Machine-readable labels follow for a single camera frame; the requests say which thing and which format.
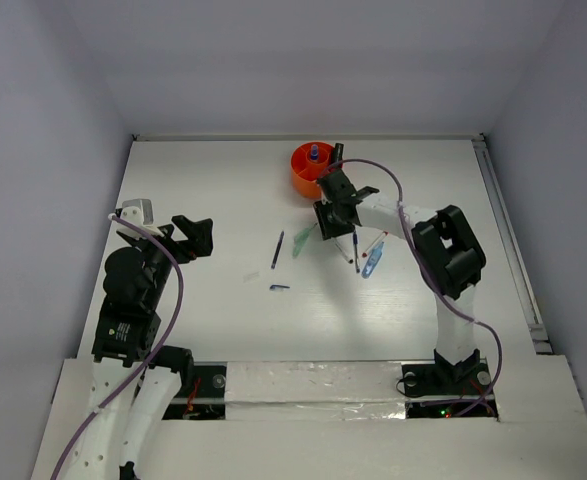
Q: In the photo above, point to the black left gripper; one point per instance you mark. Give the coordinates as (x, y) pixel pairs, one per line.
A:
(198, 240)

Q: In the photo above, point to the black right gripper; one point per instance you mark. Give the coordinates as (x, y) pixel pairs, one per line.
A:
(329, 229)

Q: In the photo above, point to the blue ballpoint pen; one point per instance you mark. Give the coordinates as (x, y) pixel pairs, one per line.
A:
(355, 243)

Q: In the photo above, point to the black-capped white marker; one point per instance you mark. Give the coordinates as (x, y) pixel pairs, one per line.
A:
(343, 252)

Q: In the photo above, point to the red-capped white marker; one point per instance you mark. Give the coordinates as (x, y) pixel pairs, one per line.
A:
(377, 240)

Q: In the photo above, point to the blue translucent utility knife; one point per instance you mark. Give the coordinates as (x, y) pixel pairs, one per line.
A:
(372, 261)

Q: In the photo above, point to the pink highlighter black body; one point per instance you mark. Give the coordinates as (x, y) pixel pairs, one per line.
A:
(337, 153)

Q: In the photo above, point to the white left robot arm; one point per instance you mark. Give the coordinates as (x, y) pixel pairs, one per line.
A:
(135, 373)

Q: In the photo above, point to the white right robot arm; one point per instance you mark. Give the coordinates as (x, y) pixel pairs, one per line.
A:
(448, 254)

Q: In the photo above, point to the green translucent utility knife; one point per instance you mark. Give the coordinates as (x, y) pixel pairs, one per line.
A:
(301, 239)

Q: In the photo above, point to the purple gel pen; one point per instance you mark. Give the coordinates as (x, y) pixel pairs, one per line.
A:
(277, 250)

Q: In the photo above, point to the orange round organizer container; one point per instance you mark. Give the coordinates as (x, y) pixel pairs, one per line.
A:
(305, 173)

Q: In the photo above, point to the blue pen cap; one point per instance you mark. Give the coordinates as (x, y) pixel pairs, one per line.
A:
(275, 287)

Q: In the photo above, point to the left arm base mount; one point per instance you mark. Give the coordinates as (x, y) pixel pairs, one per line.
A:
(204, 398)

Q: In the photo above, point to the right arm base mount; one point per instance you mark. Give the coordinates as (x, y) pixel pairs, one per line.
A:
(438, 390)

